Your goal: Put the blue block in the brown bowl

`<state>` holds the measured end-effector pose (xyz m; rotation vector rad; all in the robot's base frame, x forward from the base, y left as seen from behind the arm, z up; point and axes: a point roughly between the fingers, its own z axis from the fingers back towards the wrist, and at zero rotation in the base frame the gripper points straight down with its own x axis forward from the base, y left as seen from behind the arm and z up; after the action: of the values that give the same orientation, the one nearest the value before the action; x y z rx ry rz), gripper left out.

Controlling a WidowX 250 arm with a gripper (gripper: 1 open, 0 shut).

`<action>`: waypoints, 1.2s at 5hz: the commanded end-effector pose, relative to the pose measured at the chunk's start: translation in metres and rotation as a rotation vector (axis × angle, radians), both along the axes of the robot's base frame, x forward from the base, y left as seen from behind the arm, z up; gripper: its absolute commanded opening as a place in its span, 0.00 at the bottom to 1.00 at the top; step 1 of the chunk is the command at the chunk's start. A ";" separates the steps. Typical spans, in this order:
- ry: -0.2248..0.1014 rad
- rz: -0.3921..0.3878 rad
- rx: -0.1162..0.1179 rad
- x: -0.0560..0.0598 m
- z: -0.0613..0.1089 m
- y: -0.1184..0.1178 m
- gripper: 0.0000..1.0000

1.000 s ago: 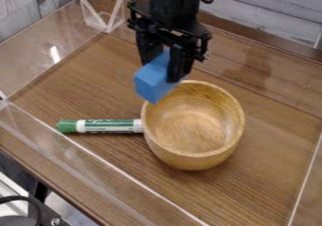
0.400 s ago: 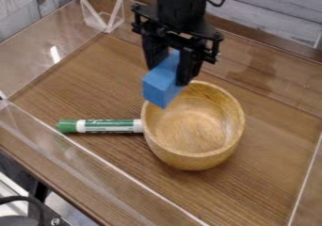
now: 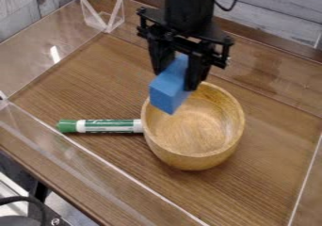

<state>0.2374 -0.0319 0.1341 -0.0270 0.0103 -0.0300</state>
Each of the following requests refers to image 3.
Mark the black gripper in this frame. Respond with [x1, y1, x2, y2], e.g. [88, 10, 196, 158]
[138, 0, 235, 91]

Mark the blue foam block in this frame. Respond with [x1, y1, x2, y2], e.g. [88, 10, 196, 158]
[148, 55, 191, 115]

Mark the brown wooden bowl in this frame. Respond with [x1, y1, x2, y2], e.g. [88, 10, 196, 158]
[140, 82, 246, 171]

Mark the green white marker pen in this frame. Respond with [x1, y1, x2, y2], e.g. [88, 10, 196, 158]
[56, 119, 143, 133]

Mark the clear acrylic tray wall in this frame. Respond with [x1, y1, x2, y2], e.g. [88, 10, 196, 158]
[0, 0, 322, 226]

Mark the black table leg bracket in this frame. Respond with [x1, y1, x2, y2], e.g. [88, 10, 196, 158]
[28, 181, 72, 226]

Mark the black cable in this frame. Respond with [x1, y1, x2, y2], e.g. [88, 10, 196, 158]
[0, 195, 48, 226]

